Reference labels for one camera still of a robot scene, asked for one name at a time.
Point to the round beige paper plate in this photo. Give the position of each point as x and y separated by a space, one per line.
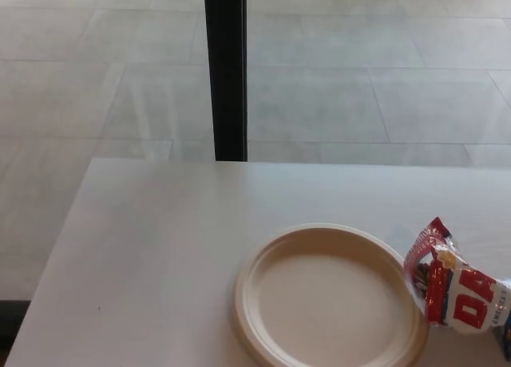
319 303

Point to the black window frame post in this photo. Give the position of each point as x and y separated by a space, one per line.
226 72

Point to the red white sunflower seed bag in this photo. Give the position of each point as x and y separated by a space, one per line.
467 303

